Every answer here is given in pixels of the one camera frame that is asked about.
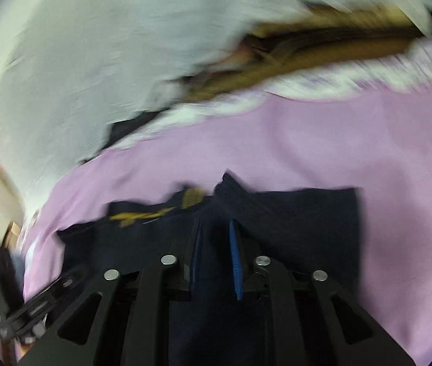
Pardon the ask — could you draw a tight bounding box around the white lace cover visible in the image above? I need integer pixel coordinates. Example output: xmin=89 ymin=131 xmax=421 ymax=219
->
xmin=0 ymin=0 xmax=432 ymax=206

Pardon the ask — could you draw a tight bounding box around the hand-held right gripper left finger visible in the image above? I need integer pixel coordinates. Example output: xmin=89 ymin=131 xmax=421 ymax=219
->
xmin=18 ymin=217 xmax=203 ymax=366

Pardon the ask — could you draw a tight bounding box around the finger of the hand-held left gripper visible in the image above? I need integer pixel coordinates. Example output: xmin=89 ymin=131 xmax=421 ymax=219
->
xmin=0 ymin=265 xmax=95 ymax=342

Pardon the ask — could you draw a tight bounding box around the navy knit cardigan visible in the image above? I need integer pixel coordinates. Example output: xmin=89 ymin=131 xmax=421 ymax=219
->
xmin=56 ymin=173 xmax=363 ymax=366

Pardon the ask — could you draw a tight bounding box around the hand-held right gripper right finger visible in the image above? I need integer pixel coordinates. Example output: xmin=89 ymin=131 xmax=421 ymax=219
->
xmin=228 ymin=219 xmax=416 ymax=366

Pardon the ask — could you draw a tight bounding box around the purple bedsheet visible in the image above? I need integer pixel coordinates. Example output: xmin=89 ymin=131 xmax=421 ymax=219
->
xmin=18 ymin=38 xmax=432 ymax=366

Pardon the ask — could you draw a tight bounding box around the brown woven mat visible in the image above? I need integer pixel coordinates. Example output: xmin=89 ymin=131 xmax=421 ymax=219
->
xmin=178 ymin=4 xmax=426 ymax=100

